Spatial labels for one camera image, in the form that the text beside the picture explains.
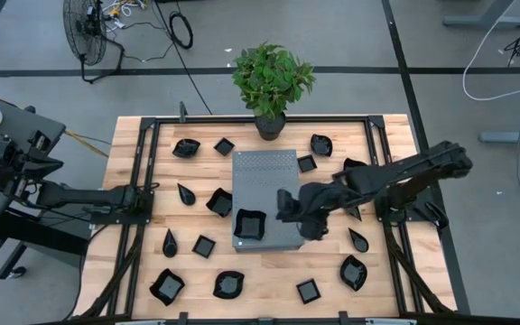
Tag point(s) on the small black square plate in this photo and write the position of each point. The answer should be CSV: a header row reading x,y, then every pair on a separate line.
x,y
204,247
307,164
308,291
224,146

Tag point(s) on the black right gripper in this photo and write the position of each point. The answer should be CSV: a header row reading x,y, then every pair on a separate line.
x,y
321,201

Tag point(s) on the green potted plant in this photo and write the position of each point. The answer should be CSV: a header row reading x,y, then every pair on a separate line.
x,y
269,81

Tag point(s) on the black aluminium table frame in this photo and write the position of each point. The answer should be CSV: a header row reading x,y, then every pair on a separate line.
x,y
287,119

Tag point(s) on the black wavy square plate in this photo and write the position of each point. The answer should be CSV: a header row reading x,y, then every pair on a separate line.
x,y
352,163
249,225
168,287
220,204

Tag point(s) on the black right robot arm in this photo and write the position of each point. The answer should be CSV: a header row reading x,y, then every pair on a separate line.
x,y
422,167

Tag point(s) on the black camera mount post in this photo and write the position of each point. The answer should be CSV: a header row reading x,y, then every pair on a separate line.
x,y
182,112

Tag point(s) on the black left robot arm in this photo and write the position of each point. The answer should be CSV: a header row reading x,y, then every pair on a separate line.
x,y
84,197

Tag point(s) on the black side table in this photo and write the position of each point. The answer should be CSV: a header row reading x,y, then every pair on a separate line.
x,y
21,117

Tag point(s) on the grey perforated metal shelf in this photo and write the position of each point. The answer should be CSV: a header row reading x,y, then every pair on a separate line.
x,y
264,180

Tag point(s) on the black teardrop plate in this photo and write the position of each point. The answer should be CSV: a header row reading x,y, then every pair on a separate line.
x,y
188,196
360,244
169,247
355,213

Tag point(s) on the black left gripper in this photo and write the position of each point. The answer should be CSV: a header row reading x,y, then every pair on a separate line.
x,y
5,158

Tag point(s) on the black floor fan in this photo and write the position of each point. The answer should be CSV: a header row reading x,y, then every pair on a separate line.
x,y
84,31

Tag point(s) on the black leaf-shaped plate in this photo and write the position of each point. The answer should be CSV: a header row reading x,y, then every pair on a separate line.
x,y
322,145
353,273
186,148
229,285

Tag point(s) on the white light bar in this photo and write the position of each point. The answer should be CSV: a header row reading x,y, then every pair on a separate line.
x,y
140,322
391,322

